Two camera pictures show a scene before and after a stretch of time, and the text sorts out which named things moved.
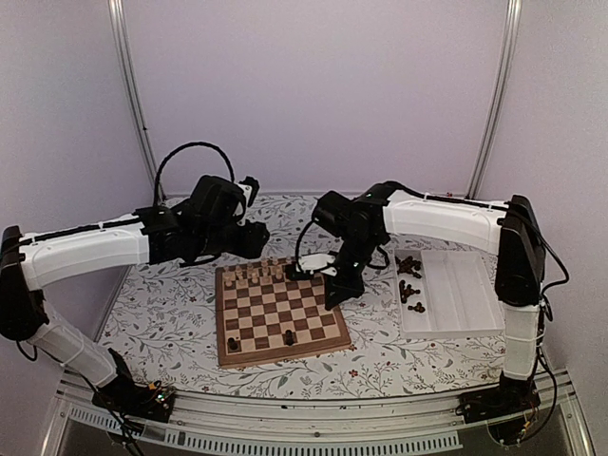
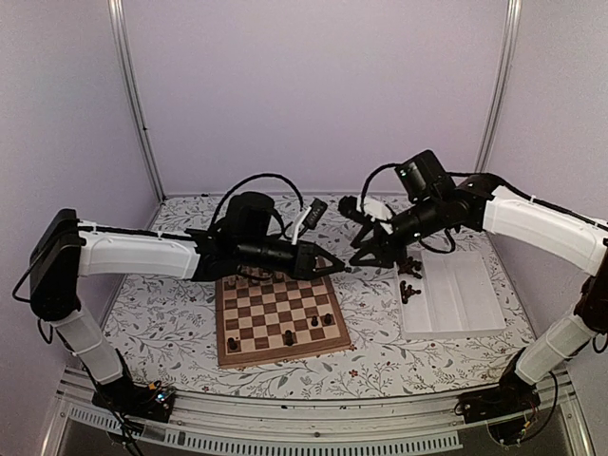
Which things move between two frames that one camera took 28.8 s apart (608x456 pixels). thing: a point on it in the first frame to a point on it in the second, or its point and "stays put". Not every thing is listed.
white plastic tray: [446, 293] stays put
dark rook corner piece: [233, 344] stays put
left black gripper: [252, 247] to [304, 265]
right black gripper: [348, 289] to [384, 245]
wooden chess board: [264, 313] stays put
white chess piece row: [265, 271] stays put
